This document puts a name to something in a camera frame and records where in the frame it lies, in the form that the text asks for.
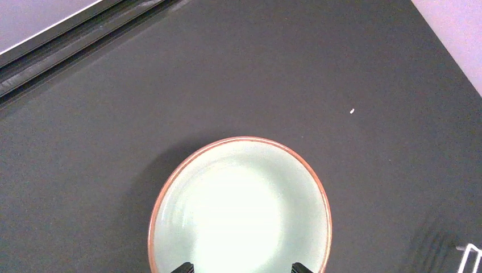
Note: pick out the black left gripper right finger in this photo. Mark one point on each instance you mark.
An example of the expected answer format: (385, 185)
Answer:
(299, 268)

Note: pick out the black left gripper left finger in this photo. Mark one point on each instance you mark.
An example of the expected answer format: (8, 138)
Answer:
(186, 267)

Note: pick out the white wire dish rack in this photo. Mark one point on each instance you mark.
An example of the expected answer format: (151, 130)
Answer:
(471, 258)

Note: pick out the green celadon bowl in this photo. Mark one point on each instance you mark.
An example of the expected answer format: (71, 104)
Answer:
(241, 204)

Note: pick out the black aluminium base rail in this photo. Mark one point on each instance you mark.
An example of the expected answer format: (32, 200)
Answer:
(39, 54)

